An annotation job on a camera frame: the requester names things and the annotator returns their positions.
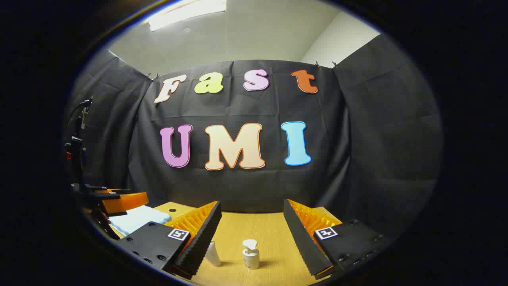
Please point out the ceiling light panel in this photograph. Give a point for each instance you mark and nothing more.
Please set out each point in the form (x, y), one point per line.
(186, 12)

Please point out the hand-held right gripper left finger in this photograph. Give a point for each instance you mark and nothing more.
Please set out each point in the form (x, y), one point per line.
(200, 242)

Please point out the pale blue small suitcase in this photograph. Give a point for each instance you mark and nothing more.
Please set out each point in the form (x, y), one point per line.
(137, 219)

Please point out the white pump bottle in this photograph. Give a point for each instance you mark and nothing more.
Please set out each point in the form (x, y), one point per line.
(251, 256)

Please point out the black backdrop cloth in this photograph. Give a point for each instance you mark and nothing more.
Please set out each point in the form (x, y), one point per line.
(357, 151)

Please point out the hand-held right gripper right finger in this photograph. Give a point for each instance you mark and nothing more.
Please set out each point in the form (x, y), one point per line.
(301, 242)

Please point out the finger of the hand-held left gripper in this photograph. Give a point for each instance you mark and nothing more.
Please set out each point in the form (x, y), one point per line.
(127, 201)
(103, 190)

